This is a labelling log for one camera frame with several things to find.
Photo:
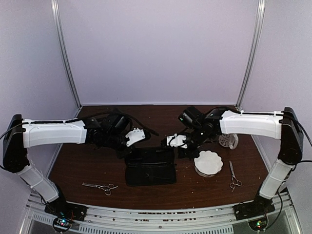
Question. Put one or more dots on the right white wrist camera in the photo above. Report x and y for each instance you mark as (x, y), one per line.
(177, 141)

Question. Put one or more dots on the floral white mug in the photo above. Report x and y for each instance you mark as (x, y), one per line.
(229, 141)

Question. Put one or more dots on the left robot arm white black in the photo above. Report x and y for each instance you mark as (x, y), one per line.
(109, 130)

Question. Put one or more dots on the black zippered tool case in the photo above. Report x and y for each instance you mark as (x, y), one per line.
(150, 167)

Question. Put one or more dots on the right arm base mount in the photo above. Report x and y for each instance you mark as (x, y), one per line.
(256, 214)

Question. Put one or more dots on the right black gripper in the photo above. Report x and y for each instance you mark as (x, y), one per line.
(187, 153)

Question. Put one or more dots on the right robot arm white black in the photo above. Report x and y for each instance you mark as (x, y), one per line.
(282, 125)

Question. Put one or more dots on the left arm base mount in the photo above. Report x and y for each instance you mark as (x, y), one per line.
(67, 217)

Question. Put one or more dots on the aluminium frame post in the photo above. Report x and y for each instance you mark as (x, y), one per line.
(260, 14)
(64, 54)

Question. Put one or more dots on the right aluminium frame post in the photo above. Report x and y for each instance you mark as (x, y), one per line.
(260, 14)

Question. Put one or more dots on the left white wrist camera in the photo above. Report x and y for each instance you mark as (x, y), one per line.
(134, 136)

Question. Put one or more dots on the white scalloped bowl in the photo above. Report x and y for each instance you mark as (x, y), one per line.
(208, 164)

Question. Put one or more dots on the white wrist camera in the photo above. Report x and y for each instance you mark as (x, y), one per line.
(177, 141)
(134, 136)

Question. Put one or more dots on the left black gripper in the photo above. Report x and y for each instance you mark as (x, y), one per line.
(121, 154)

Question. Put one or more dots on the left aluminium frame post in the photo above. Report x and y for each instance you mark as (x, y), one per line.
(64, 54)

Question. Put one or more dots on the front aluminium rail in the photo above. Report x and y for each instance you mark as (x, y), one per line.
(105, 220)

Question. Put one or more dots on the silver thinning scissors left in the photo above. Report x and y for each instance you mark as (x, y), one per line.
(106, 188)

